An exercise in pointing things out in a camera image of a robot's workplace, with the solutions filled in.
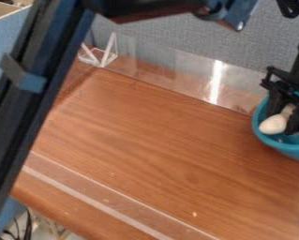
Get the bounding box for blue plastic bowl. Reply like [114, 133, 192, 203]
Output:
[252, 97, 299, 160]

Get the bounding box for white plush mushroom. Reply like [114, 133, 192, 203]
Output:
[260, 104, 296, 135]

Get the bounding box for clear acrylic corner bracket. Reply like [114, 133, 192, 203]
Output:
[78, 33, 120, 68]

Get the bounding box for black cables under table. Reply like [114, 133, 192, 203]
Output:
[0, 208, 35, 240]

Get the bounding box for clear acrylic back barrier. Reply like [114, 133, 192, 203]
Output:
[108, 39, 268, 114]

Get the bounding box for clear acrylic front barrier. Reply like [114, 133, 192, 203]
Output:
[23, 153, 220, 240]

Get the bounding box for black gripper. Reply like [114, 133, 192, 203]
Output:
[261, 66, 299, 135]

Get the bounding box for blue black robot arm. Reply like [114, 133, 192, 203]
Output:
[0, 0, 299, 212]

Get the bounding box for clear acrylic barrier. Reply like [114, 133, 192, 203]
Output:
[108, 39, 268, 114]
[23, 153, 220, 240]

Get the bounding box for blue partition with wooden top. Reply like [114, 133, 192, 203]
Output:
[0, 0, 34, 76]

